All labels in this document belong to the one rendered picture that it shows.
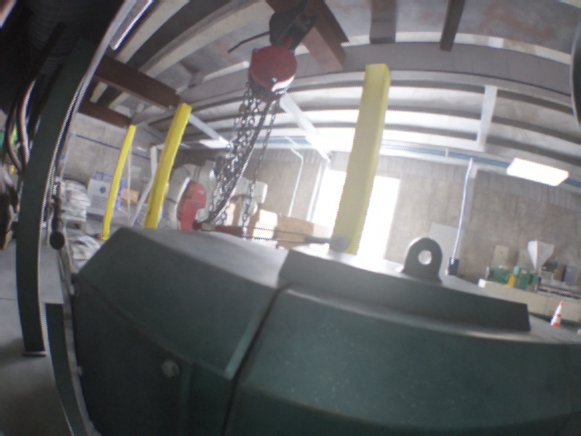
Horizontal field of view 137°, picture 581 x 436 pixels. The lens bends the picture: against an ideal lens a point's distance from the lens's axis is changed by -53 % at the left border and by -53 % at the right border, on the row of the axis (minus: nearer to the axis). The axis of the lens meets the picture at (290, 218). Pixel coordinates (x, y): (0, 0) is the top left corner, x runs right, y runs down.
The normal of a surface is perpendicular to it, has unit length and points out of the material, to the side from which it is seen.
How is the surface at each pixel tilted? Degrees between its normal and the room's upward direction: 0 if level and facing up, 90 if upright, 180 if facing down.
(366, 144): 90
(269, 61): 90
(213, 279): 45
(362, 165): 90
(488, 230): 90
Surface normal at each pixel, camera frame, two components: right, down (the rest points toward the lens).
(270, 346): 0.00, -0.74
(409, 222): -0.54, -0.15
